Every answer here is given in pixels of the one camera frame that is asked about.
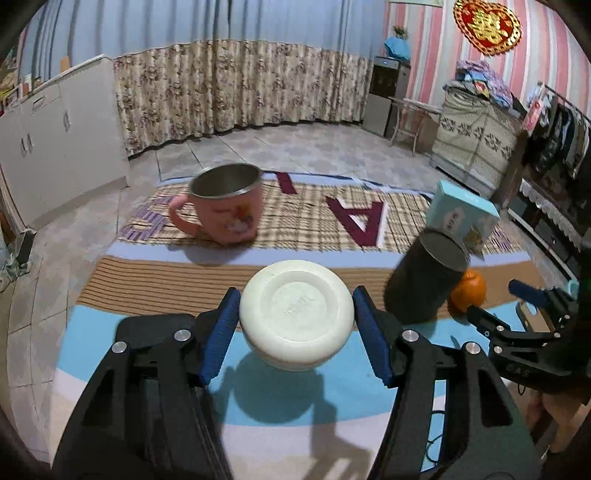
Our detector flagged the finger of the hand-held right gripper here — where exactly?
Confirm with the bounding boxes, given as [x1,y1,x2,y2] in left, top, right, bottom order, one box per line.
[466,305,550,344]
[508,278,578,319]

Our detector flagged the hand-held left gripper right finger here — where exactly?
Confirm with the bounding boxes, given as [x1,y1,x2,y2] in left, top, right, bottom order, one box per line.
[352,285,541,480]

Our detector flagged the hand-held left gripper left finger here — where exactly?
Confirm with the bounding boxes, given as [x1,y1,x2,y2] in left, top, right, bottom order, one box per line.
[53,286,242,480]

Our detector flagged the white bowl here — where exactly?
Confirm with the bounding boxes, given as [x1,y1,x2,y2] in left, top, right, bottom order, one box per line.
[239,261,355,372]

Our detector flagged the person's right hand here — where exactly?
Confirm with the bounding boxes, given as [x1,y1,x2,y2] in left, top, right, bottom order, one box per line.
[526,390,587,457]

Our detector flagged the beige phone case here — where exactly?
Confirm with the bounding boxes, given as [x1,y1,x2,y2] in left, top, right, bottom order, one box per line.
[516,300,555,334]

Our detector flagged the whole orange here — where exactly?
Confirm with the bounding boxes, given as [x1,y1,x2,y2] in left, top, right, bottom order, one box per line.
[447,270,488,315]

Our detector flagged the black cup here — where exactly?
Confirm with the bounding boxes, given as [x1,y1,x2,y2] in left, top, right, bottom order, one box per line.
[384,229,471,324]

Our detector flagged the lace covered shelf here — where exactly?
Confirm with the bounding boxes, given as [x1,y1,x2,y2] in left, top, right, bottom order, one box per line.
[508,178,589,278]

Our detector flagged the light blue bear box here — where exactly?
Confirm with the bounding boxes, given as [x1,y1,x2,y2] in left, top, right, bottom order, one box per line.
[425,180,501,254]

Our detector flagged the printed blanket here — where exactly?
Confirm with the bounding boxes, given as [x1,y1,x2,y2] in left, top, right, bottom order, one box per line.
[48,171,573,480]

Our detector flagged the pink mug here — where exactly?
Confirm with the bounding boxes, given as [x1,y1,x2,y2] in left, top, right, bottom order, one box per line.
[167,164,265,245]

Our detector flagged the floral cloth covered cabinet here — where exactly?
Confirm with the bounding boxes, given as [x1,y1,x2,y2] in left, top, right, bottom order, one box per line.
[430,83,527,195]

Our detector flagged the clothes rack with garments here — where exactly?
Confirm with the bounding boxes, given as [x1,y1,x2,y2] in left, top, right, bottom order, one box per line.
[522,80,591,185]

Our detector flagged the pile of clothes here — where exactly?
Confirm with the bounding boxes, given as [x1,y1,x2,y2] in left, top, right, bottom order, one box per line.
[455,59,515,109]

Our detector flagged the grey water dispenser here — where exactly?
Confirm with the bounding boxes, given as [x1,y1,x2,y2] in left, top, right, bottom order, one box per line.
[363,56,411,137]

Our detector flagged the floral curtain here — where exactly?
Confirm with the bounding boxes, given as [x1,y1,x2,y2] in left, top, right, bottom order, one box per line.
[113,0,389,158]

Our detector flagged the white cabinet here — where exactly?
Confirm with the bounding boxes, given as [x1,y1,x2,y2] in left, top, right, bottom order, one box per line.
[0,54,130,229]

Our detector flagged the potted plant with blue wrap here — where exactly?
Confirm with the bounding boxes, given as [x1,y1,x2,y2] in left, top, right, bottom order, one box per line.
[384,25,411,61]

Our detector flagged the red heart wall decoration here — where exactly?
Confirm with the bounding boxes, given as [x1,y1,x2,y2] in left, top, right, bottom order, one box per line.
[452,0,522,56]

